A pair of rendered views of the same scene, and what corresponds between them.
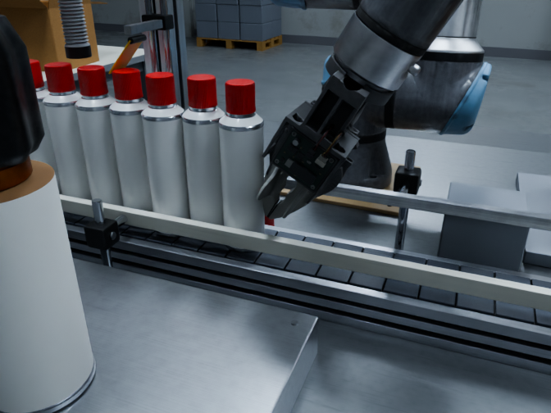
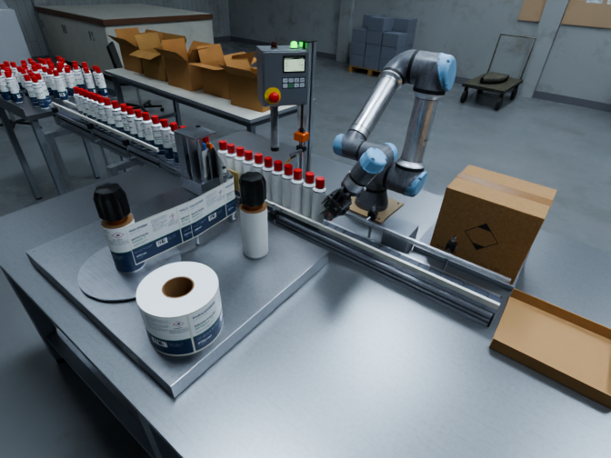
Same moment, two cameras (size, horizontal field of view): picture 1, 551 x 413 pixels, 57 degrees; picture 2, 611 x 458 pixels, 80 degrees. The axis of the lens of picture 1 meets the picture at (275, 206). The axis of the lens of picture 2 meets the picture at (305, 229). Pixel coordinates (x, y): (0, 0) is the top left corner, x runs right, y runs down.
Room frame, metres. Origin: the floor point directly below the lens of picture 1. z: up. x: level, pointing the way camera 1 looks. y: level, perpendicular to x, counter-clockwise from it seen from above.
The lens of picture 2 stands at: (-0.60, -0.21, 1.69)
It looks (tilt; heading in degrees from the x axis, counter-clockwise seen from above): 35 degrees down; 14
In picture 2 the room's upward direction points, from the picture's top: 3 degrees clockwise
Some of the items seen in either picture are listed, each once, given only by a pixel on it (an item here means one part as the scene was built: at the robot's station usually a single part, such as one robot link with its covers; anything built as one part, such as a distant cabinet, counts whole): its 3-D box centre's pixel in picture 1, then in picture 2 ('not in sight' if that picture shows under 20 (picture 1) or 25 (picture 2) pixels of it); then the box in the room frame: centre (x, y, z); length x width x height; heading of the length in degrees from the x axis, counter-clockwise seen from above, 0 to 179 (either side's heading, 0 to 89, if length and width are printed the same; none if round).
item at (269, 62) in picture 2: not in sight; (282, 76); (0.74, 0.24, 1.38); 0.17 x 0.10 x 0.19; 124
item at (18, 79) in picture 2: not in sight; (40, 78); (1.62, 2.44, 0.98); 0.57 x 0.46 x 0.21; 159
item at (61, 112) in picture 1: (71, 140); (268, 181); (0.66, 0.28, 0.98); 0.05 x 0.05 x 0.20
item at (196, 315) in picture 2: not in sight; (182, 306); (-0.03, 0.26, 0.95); 0.20 x 0.20 x 0.14
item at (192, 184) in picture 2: not in sight; (200, 160); (0.69, 0.60, 1.01); 0.14 x 0.13 x 0.26; 69
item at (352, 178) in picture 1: (351, 152); (373, 194); (0.88, -0.14, 0.89); 0.15 x 0.15 x 0.10
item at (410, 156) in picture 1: (402, 218); (368, 226); (0.57, -0.16, 0.91); 0.07 x 0.03 x 0.17; 159
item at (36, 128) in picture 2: not in sight; (69, 148); (1.56, 2.33, 0.46); 0.72 x 0.62 x 0.93; 69
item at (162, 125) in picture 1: (167, 156); (297, 194); (0.60, 0.14, 0.98); 0.05 x 0.05 x 0.20
